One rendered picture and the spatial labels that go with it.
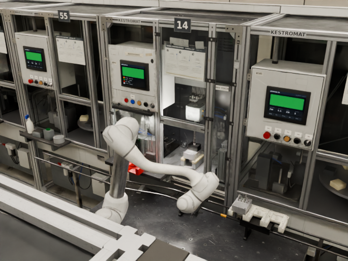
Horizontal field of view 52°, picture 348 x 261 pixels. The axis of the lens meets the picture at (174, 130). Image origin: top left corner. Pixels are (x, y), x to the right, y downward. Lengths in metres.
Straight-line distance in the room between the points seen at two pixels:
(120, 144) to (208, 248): 0.92
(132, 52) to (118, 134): 0.81
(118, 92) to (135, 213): 0.92
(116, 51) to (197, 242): 1.46
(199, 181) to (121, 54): 1.15
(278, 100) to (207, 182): 0.64
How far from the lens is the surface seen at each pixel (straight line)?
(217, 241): 2.49
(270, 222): 2.46
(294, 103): 2.17
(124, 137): 2.01
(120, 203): 2.40
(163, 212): 2.72
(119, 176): 2.30
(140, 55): 2.58
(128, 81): 2.67
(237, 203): 2.42
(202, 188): 2.07
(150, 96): 2.61
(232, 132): 2.39
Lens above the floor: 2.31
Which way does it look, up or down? 24 degrees down
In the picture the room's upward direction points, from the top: straight up
